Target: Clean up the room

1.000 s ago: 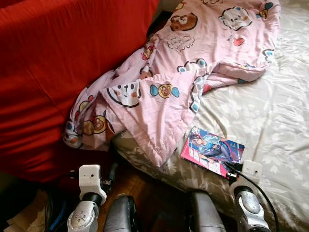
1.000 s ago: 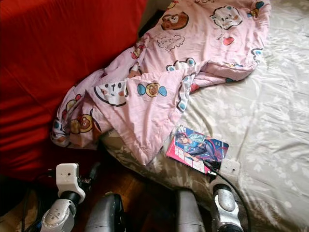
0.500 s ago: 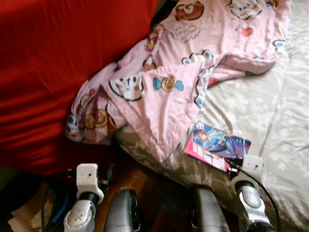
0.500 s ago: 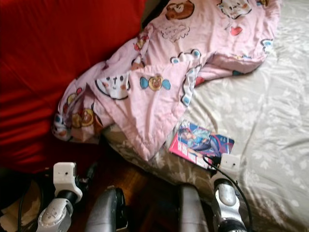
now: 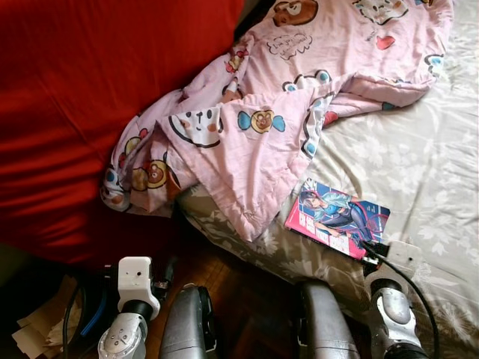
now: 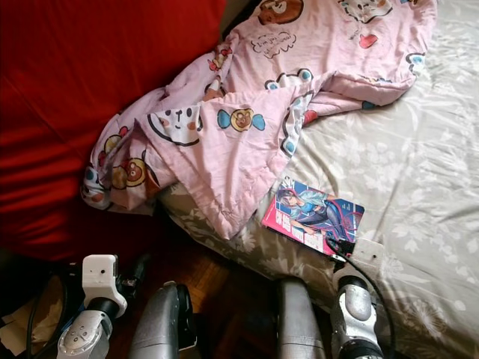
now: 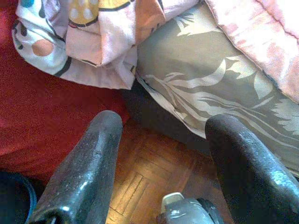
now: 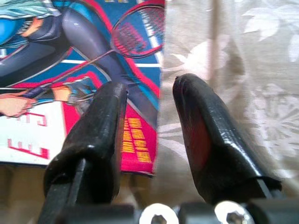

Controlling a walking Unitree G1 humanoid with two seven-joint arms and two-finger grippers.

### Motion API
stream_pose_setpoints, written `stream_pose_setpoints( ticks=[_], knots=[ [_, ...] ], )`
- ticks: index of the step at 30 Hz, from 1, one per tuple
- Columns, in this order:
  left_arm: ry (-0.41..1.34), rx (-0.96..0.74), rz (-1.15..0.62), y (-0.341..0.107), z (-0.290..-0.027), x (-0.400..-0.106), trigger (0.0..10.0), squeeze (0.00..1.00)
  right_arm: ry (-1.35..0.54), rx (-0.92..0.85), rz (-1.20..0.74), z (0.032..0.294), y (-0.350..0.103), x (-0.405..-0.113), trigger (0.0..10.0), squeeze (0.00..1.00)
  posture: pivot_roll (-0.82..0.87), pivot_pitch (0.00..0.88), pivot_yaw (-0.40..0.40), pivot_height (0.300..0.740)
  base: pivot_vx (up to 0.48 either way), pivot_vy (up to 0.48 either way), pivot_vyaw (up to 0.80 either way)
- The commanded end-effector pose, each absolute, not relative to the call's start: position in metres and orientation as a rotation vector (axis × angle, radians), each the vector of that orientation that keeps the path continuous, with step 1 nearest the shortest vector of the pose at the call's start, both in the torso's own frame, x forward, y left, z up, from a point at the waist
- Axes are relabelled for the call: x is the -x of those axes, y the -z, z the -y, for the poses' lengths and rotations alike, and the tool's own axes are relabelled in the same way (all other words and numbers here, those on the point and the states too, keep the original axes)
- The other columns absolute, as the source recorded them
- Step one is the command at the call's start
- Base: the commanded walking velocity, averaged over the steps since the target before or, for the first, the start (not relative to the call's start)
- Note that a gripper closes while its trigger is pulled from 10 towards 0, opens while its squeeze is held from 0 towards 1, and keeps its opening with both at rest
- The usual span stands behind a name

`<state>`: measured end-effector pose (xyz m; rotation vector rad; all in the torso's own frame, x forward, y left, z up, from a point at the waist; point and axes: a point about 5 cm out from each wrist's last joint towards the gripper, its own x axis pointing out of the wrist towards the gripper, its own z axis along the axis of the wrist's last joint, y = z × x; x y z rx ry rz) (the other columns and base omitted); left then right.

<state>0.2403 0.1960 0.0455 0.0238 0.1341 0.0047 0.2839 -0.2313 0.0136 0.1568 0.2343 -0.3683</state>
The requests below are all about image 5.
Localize colourful comic book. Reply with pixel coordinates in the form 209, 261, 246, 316
284, 178, 391, 260

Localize black waste bin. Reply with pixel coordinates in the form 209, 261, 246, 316
0, 258, 113, 359

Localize pink cartoon print blanket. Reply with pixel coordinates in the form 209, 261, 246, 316
100, 0, 455, 242

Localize silver left robot leg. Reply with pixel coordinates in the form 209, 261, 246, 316
159, 283, 219, 359

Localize silver right robot leg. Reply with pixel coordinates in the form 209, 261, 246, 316
297, 278, 361, 359

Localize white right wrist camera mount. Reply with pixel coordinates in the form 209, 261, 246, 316
385, 239, 422, 276

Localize large red mattress cushion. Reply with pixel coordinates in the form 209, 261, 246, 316
0, 0, 248, 266

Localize silver robot leg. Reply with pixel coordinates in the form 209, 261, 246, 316
159, 283, 219, 359
297, 278, 361, 359

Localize crumpled brown paper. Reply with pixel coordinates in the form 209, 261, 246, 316
11, 277, 83, 359

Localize bed with grey floral sheet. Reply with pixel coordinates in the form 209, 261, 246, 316
176, 0, 479, 359

